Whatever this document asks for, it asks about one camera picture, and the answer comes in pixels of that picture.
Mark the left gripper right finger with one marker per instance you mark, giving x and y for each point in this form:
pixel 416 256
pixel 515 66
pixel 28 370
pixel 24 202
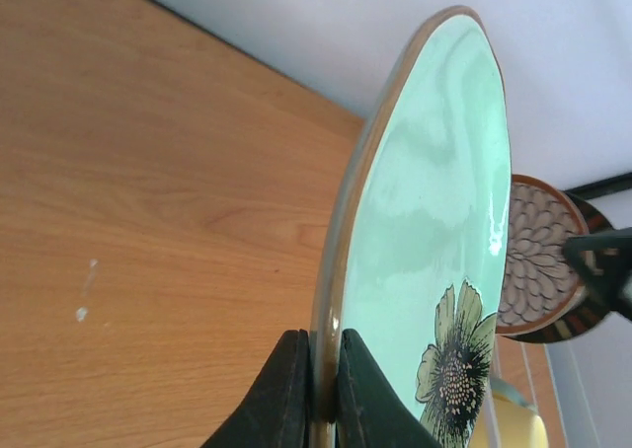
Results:
pixel 369 413

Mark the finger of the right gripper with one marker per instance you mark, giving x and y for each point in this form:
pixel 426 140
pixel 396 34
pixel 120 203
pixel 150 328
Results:
pixel 603 262

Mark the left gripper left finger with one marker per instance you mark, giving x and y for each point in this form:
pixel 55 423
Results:
pixel 274 411

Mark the dark striped plate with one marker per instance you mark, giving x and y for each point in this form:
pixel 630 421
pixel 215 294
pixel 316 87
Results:
pixel 588 313

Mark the teal bottom bowl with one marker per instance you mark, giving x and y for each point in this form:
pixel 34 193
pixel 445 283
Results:
pixel 539 285

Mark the yellow mug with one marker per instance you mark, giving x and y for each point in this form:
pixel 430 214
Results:
pixel 518 421

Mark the teal flower plate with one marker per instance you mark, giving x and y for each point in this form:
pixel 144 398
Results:
pixel 415 252

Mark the white wire dish rack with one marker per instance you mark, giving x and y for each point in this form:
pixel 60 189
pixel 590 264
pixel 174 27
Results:
pixel 547 377

